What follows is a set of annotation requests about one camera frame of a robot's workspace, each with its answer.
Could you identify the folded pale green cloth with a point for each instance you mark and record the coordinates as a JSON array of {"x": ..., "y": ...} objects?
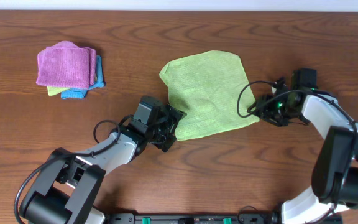
[{"x": 51, "y": 90}]

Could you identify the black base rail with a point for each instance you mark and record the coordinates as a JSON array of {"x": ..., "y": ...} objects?
[{"x": 243, "y": 218}]

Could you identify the folded blue cloth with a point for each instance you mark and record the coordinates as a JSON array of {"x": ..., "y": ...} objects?
[{"x": 98, "y": 83}]

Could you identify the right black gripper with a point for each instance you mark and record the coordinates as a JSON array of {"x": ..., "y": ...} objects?
[{"x": 266, "y": 116}]

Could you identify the folded purple cloth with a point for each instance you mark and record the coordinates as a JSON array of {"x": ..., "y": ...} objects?
[{"x": 66, "y": 65}]

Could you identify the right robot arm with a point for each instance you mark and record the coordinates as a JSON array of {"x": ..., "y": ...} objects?
[{"x": 334, "y": 182}]

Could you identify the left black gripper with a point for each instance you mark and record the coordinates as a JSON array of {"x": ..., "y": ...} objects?
[{"x": 173, "y": 127}]

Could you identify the light green cloth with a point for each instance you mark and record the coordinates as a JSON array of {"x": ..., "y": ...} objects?
[{"x": 210, "y": 88}]

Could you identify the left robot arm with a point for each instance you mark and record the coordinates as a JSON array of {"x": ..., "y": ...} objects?
[{"x": 63, "y": 189}]

